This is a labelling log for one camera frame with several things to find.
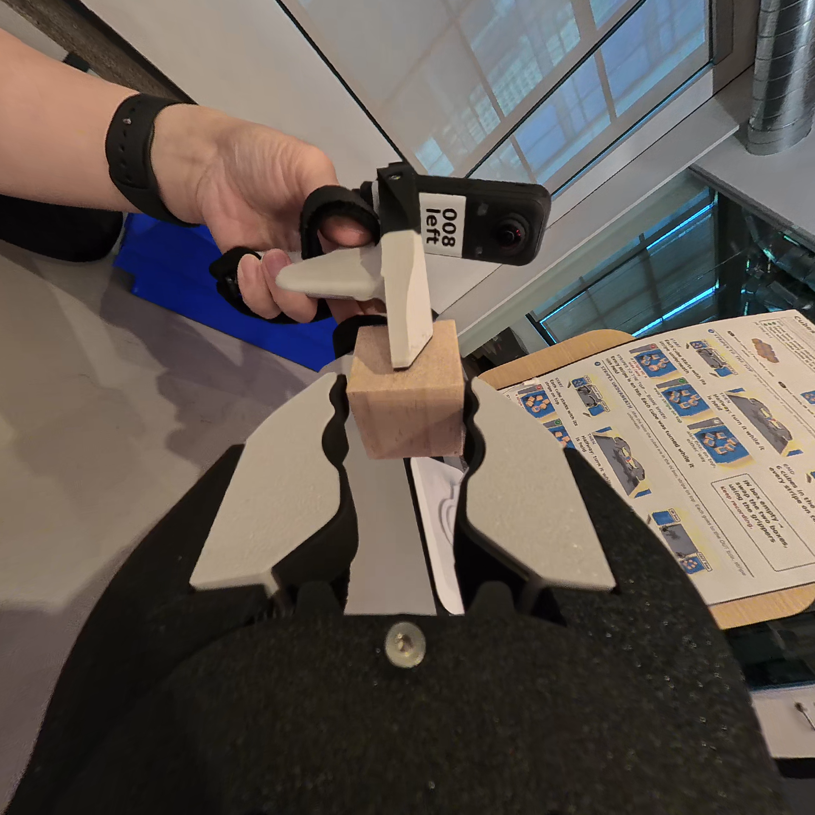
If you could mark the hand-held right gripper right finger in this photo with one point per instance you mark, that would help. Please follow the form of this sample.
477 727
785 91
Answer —
535 503

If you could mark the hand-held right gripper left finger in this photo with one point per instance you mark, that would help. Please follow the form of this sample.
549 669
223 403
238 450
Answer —
274 496

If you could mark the person's left hand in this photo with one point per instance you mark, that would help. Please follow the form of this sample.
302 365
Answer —
254 178

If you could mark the printed instruction sheet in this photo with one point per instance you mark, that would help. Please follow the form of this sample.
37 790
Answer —
700 446

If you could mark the large glass window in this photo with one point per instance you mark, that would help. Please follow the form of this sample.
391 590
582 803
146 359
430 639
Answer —
541 63

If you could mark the silver ventilation duct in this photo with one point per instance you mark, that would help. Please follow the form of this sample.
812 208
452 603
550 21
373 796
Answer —
783 70

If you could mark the black wristband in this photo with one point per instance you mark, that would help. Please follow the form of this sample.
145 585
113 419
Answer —
137 159

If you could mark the person's left forearm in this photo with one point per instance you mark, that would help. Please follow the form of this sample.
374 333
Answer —
57 121

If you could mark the wooden document stand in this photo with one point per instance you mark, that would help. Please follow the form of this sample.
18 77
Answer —
554 363

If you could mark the blue striped wooden cube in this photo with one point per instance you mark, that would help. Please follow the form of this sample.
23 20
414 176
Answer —
407 414

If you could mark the blue plastic bin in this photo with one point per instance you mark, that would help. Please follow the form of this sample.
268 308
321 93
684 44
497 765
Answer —
191 293

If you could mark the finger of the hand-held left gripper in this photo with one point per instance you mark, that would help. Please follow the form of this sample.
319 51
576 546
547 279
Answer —
407 299

